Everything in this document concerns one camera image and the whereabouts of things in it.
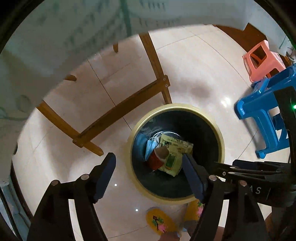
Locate yellow snack bag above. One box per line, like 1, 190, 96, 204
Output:
159, 133, 193, 177

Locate red paper cup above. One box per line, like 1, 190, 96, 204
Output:
147, 146, 170, 171

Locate blue face mask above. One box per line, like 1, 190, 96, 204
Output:
144, 131, 164, 161

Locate yellow rim trash bin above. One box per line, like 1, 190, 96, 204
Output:
125, 104, 225, 205

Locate right yellow slipper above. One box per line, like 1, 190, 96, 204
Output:
183, 199, 204, 222

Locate yellow slipper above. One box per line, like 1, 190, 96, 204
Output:
145, 207, 178, 235
183, 199, 204, 222

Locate left yellow slipper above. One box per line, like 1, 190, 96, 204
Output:
145, 207, 178, 235

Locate blue plastic stool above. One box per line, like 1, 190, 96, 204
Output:
234, 64, 295, 159

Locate pink plastic stool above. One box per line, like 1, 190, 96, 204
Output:
242, 40, 286, 83

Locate tree print tablecloth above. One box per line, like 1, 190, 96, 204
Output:
1, 1, 295, 183

